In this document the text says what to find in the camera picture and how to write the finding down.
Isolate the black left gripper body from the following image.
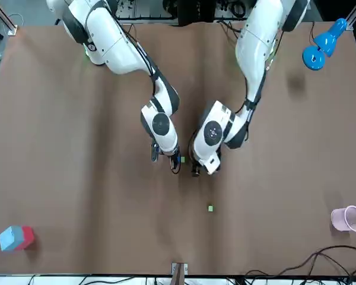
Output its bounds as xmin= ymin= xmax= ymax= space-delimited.
xmin=189 ymin=156 xmax=203 ymax=178

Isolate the aluminium frame post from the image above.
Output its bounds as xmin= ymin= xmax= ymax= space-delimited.
xmin=171 ymin=262 xmax=188 ymax=285

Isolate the blue desk lamp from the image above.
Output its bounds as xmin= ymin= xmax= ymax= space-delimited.
xmin=302 ymin=18 xmax=348 ymax=71

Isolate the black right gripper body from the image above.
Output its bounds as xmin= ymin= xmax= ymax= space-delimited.
xmin=169 ymin=150 xmax=182 ymax=175

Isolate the pink mesh cup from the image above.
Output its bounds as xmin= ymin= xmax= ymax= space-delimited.
xmin=330 ymin=205 xmax=356 ymax=233

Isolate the red and blue box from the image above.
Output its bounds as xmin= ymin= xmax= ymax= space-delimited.
xmin=0 ymin=225 xmax=35 ymax=252

